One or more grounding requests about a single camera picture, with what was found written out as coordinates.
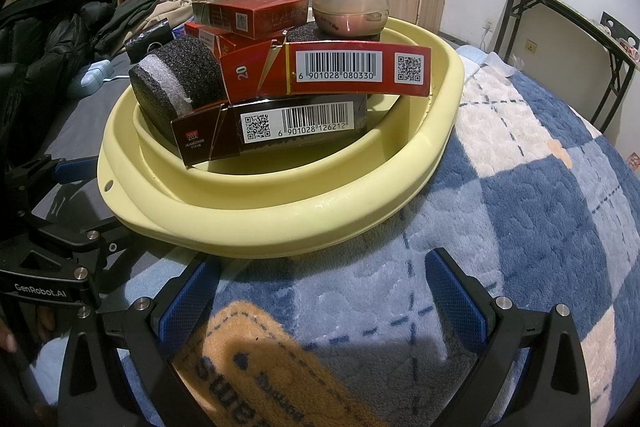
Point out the long red carton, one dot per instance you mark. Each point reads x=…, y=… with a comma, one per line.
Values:
x=350, y=67

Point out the red box with silver end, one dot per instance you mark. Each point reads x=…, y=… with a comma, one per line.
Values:
x=260, y=14

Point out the light blue charger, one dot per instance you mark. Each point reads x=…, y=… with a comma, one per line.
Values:
x=92, y=79

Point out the beige ceramic pot with lid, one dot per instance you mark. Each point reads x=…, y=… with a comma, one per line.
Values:
x=350, y=7

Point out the wall socket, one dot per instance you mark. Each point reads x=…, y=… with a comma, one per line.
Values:
x=531, y=46

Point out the plain dark foam cylinder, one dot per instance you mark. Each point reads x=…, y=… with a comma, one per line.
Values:
x=305, y=33

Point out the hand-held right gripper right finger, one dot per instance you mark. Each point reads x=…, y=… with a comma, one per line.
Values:
x=455, y=302

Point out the beige clothing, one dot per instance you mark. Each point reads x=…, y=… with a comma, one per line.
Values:
x=175, y=4

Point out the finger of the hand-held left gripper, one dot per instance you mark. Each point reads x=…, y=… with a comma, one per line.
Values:
x=75, y=171
x=85, y=239

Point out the black plastic crate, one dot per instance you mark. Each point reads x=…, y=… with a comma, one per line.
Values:
x=620, y=32

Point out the person's left hand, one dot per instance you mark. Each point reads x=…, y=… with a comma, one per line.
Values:
x=45, y=319

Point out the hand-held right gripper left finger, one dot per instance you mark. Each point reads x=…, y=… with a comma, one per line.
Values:
x=187, y=302

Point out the pink items on table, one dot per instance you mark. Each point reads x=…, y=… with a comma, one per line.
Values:
x=630, y=46

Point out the blue plaid fleece blanket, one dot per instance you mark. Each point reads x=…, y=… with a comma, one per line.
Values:
x=500, y=207

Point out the dark foam cylinder white band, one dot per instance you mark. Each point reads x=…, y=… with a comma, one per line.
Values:
x=175, y=79

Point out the dark green jacket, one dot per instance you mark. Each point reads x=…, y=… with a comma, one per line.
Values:
x=127, y=19

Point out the black jacket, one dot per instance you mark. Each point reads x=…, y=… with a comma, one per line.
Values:
x=45, y=47

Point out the small red box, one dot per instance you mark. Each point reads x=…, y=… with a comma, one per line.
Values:
x=202, y=34

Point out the dark red box gold print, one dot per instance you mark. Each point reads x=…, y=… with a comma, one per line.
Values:
x=300, y=122

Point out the yellow plastic basin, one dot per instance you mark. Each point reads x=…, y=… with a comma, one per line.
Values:
x=300, y=217

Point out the black folding table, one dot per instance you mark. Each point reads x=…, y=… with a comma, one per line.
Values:
x=550, y=7

